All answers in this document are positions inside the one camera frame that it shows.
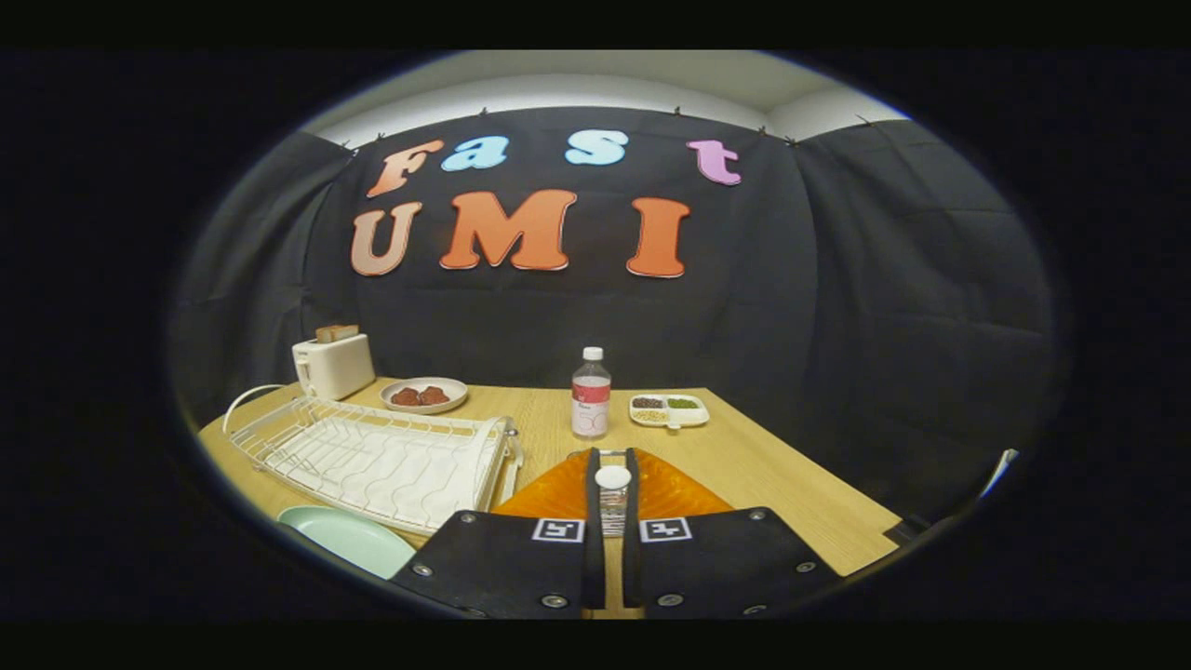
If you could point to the small white plate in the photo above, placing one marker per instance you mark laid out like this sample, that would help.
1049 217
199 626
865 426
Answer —
447 391

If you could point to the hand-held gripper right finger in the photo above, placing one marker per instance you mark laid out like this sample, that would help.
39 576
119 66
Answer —
631 549

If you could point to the toast slices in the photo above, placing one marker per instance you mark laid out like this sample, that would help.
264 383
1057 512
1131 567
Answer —
337 332

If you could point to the clear plastic water bottle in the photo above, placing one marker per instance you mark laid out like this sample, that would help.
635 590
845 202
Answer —
591 409

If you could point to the white toaster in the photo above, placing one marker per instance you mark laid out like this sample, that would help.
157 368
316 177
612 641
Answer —
335 368

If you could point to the mint green plate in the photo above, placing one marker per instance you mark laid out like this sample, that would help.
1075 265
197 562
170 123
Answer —
354 540

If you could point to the black backdrop cloth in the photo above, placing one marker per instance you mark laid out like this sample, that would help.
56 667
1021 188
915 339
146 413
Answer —
884 279

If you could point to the dark block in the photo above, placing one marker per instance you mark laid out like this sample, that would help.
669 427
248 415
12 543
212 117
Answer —
907 530

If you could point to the white divided bean tray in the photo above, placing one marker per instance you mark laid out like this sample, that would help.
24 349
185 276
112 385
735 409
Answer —
693 416

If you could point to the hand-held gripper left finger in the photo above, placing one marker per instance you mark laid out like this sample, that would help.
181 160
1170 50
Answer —
594 521

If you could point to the red food piece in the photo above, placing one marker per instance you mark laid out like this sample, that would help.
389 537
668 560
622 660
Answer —
405 397
434 395

